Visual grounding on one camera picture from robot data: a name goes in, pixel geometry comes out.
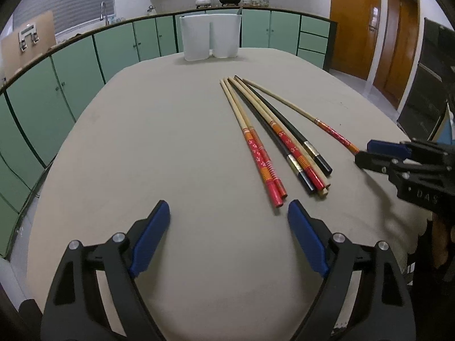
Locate red-end bamboo chopstick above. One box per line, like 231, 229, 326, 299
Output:
242, 78, 359, 155

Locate plain bamboo chopstick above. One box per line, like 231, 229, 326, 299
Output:
232, 76, 330, 199
233, 78, 326, 192

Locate red patterned bamboo chopstick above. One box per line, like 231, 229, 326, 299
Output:
220, 78, 283, 209

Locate chrome kitchen faucet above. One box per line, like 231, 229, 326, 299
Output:
100, 1, 109, 26

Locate black oven appliance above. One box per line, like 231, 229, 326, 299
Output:
398, 18, 454, 140

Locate wooden door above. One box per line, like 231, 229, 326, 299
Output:
330, 0, 381, 80

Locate right white utensil holder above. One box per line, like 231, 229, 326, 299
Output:
210, 14, 241, 59

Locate white utensil holder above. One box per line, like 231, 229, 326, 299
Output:
180, 15, 210, 62
210, 14, 241, 59

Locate green base cabinets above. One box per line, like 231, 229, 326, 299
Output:
1, 9, 338, 257

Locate black wok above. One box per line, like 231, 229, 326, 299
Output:
219, 0, 241, 7

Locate left white utensil holder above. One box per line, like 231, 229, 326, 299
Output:
180, 15, 210, 62

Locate white cooking pot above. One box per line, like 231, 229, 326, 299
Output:
195, 0, 212, 9

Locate cardboard sheet with brackets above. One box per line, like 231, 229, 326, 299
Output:
1, 10, 56, 81

